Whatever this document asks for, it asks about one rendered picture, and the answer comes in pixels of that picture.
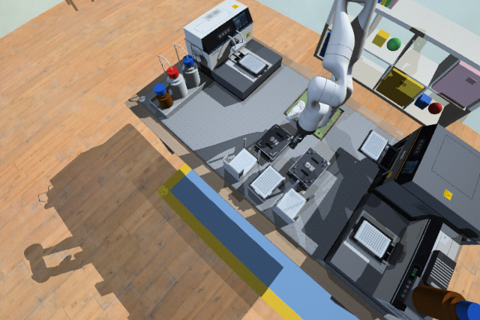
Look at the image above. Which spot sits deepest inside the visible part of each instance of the brown glass bottle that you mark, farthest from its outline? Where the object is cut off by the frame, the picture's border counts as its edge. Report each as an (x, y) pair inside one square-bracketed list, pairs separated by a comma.
[(166, 102)]

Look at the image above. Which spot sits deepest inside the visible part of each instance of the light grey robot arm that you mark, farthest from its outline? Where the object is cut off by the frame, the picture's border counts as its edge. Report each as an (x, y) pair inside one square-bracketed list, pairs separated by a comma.
[(339, 53)]

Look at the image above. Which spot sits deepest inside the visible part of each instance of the brown bottle body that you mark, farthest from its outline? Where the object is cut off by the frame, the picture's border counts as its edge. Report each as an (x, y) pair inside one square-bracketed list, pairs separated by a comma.
[(431, 301)]

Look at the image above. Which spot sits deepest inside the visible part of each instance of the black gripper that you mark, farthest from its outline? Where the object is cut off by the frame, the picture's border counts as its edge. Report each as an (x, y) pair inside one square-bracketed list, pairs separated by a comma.
[(300, 133)]

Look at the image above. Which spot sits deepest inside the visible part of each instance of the red bottle cap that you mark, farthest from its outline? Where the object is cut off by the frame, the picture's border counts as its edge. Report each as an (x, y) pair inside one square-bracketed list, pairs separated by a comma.
[(174, 73)]

